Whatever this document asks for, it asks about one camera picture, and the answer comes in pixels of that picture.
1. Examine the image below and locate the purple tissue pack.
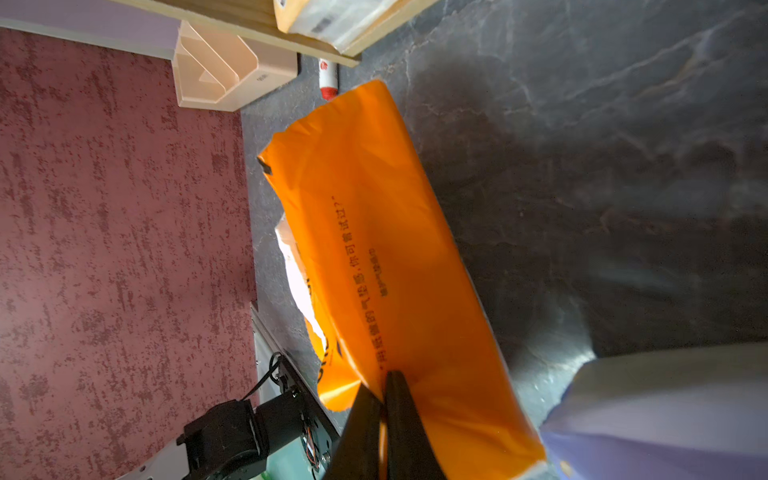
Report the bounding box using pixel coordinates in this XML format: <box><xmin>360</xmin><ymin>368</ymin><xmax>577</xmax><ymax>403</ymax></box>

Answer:
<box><xmin>539</xmin><ymin>343</ymin><xmax>767</xmax><ymax>479</ymax></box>

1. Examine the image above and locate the orange tissue pack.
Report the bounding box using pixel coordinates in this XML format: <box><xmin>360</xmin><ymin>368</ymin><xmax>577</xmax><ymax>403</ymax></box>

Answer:
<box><xmin>259</xmin><ymin>81</ymin><xmax>546</xmax><ymax>479</ymax></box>

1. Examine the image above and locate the yellow white tissue pack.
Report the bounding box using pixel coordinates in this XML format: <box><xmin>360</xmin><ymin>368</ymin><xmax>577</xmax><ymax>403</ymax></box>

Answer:
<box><xmin>273</xmin><ymin>0</ymin><xmax>396</xmax><ymax>52</ymax></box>

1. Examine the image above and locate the wooden lattice file organizer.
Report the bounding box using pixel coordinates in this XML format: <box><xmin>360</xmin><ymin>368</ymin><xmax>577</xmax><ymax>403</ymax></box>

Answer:
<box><xmin>171</xmin><ymin>20</ymin><xmax>299</xmax><ymax>112</ymax></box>

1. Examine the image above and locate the red white marker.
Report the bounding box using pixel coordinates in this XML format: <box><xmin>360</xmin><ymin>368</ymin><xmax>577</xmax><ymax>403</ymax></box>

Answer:
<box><xmin>318</xmin><ymin>59</ymin><xmax>339</xmax><ymax>101</ymax></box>

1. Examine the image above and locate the wooden shelf unit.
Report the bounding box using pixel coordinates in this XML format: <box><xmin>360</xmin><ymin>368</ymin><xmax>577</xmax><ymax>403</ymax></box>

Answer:
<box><xmin>125</xmin><ymin>1</ymin><xmax>434</xmax><ymax>67</ymax></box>

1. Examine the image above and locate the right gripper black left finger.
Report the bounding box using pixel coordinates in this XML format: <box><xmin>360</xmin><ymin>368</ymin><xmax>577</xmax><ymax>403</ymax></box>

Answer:
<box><xmin>323</xmin><ymin>385</ymin><xmax>383</xmax><ymax>480</ymax></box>

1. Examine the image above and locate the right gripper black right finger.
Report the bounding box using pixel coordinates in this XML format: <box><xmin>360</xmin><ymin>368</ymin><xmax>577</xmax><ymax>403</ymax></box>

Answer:
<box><xmin>385</xmin><ymin>371</ymin><xmax>447</xmax><ymax>480</ymax></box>

